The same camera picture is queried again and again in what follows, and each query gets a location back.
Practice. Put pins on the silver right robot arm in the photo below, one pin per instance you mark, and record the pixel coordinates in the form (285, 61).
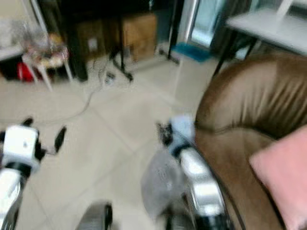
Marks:
(204, 187)

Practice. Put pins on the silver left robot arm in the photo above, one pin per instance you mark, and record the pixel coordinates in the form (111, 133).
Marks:
(9, 191)

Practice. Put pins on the blue floor mat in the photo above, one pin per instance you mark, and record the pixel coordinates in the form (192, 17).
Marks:
(192, 51)

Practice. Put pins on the brown leather sofa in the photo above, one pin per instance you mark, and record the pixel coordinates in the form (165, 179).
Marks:
(249, 100)

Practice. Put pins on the pink pillow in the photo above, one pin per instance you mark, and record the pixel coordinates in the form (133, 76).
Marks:
(283, 172)

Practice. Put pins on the red box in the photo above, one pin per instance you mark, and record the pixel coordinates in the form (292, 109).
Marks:
(25, 72)

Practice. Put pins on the small white stool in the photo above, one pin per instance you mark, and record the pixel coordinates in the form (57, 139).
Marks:
(48, 67)

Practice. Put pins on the white power strip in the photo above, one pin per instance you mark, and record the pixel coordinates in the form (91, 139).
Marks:
(109, 78)

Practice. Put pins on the basket of wrapped items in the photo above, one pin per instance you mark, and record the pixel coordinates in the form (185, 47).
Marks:
(45, 45)

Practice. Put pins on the black tripod stand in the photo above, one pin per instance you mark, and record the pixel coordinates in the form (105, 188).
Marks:
(121, 52)

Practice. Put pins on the grey robot foot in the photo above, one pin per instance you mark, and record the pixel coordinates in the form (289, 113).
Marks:
(96, 218)

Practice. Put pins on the large cardboard box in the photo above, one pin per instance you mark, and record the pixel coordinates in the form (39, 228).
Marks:
(139, 36)

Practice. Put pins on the tall black stand pole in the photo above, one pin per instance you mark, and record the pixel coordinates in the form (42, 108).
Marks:
(174, 33)

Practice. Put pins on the small dark cardboard box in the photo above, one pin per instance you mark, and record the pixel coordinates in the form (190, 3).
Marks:
(90, 39)

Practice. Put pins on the glass door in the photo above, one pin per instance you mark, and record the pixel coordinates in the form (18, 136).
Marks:
(206, 21)

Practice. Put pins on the white table with black legs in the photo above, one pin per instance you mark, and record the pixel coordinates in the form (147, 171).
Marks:
(268, 28)

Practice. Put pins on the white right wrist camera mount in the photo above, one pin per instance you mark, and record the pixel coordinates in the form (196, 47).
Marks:
(182, 128)

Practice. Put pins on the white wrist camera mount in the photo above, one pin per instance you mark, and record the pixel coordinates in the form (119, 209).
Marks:
(182, 128)
(21, 143)

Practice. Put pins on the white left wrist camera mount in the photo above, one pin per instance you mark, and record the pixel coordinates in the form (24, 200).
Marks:
(21, 143)

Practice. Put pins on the black cabinet post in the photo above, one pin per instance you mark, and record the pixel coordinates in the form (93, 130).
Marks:
(76, 43)

